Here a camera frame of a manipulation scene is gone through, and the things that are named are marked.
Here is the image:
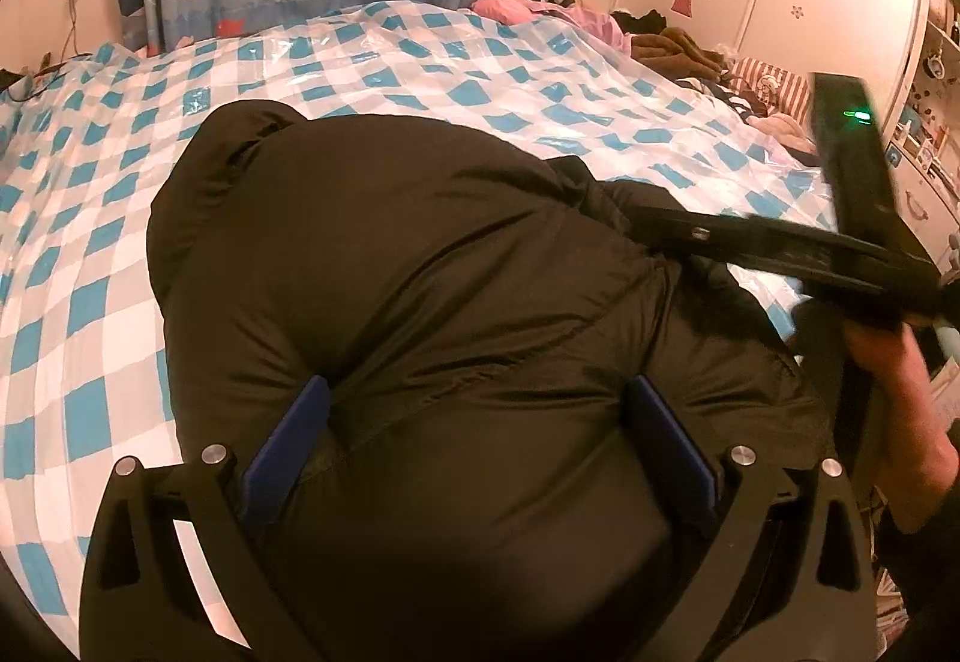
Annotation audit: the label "person's right hand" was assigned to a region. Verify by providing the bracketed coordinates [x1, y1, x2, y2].
[844, 323, 929, 412]

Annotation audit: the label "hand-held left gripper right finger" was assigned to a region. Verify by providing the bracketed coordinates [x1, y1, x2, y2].
[626, 375, 882, 662]

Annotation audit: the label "red striped cloth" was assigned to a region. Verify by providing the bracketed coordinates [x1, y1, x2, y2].
[724, 56, 817, 117]

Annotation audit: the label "person's dark clothing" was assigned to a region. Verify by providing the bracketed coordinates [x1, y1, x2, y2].
[874, 482, 960, 662]

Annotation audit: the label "black cable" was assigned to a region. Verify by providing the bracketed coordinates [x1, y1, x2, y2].
[26, 0, 85, 97]

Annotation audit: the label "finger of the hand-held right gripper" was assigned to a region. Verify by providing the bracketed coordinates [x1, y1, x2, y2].
[731, 249, 901, 329]
[621, 200, 890, 262]

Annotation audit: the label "blue white checkered bed sheet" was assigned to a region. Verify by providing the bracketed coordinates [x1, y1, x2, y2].
[0, 0, 848, 662]

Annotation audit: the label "pink clothes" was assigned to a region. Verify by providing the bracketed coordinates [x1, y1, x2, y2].
[472, 0, 627, 52]

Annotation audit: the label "black down jacket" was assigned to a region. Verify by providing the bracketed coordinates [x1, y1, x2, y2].
[146, 101, 841, 662]

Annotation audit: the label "brown fleece cloth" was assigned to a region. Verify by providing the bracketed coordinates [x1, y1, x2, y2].
[634, 24, 727, 82]

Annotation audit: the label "white shelf unit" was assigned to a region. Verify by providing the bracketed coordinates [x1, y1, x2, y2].
[885, 0, 960, 258]

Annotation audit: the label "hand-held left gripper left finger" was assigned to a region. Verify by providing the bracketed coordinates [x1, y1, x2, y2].
[79, 375, 335, 662]

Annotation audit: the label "person's right forearm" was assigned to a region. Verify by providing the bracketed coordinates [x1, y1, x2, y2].
[870, 377, 960, 535]

